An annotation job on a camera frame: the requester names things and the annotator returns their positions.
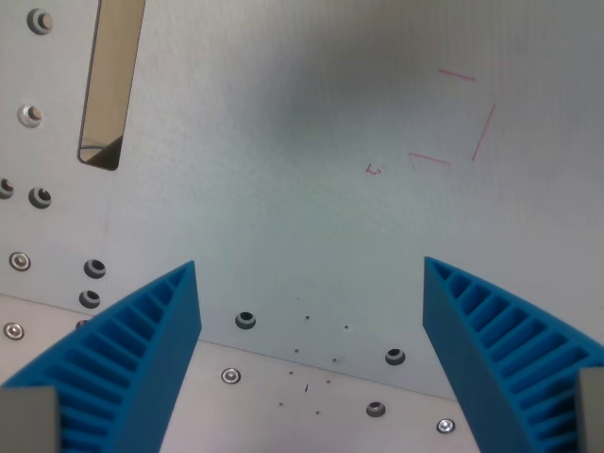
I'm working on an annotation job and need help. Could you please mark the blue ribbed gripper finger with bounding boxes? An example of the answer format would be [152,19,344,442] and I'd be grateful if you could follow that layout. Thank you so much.
[422,256,604,453]
[0,260,203,453]

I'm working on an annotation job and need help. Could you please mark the grey mounting plate with slot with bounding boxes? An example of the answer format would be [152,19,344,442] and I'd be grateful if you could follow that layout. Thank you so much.
[0,0,604,403]

